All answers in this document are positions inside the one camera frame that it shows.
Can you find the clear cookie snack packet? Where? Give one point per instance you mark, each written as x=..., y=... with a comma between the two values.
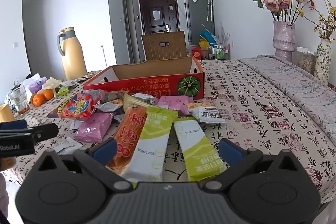
x=82, y=79

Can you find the yellow bag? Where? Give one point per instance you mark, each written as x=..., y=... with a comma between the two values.
x=203, y=44

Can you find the white plastic bag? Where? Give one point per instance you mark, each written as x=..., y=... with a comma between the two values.
x=51, y=83

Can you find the person's left forearm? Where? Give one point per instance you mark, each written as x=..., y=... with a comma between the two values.
x=2, y=192

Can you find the yellow flower twigs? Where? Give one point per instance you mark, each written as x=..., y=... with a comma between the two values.
x=326, y=27

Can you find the yellow striped snack packet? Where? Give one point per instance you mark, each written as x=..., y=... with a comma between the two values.
x=128, y=102

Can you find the red gift box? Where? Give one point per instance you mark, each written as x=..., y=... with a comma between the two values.
x=197, y=53

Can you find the purple tissue pack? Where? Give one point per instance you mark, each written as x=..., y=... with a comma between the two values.
x=36, y=86

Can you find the orange fruit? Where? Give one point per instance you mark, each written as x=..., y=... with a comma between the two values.
x=37, y=98
x=48, y=94

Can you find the pink textured vase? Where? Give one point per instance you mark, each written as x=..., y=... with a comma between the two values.
x=283, y=37

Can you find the clear cereal jar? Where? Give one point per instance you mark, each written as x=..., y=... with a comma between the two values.
x=305, y=62

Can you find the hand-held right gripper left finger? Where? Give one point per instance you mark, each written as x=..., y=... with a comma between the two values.
x=105, y=151

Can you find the silver snack packet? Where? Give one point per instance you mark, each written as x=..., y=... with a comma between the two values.
x=109, y=106

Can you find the green white protein bar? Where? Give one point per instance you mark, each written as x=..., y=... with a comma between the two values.
x=199, y=153
x=149, y=150

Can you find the white wrapper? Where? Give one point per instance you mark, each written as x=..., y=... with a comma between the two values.
x=67, y=146

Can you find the white umbrella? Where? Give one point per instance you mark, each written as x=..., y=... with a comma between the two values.
x=209, y=3

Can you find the white oat cookie packet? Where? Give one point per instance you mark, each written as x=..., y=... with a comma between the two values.
x=207, y=113

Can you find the grey quilted blanket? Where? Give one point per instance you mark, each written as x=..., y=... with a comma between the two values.
x=302, y=90

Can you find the glass cup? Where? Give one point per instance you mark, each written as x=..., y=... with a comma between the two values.
x=18, y=100

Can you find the red puffed snack bag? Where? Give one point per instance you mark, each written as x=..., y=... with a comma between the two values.
x=76, y=106

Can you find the floral white vase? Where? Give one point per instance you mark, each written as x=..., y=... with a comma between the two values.
x=323, y=61

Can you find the blue plastic dustpan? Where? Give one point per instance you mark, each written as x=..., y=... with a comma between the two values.
x=206, y=36

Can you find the dark entrance door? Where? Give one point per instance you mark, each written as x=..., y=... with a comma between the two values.
x=158, y=22

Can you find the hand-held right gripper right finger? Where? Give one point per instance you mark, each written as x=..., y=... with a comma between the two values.
x=229, y=153

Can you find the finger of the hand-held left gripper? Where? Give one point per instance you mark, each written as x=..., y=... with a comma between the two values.
x=44, y=132
x=13, y=125

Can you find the wooden chair back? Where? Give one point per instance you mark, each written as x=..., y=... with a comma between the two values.
x=157, y=52

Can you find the orange sausage packet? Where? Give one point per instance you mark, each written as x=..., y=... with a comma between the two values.
x=126, y=134

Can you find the green snack packet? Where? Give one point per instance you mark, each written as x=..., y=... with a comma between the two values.
x=63, y=91

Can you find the grey refrigerator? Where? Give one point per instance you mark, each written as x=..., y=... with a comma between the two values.
x=199, y=19

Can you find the red cardboard box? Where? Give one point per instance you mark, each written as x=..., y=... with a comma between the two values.
x=136, y=83

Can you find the white grey snack packet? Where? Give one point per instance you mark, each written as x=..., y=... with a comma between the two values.
x=68, y=83

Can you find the tan box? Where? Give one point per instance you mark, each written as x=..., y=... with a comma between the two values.
x=5, y=112

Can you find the yellow thermos jug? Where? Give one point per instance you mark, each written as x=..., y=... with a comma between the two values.
x=72, y=56

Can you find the metal storage rack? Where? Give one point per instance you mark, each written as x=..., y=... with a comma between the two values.
x=220, y=52

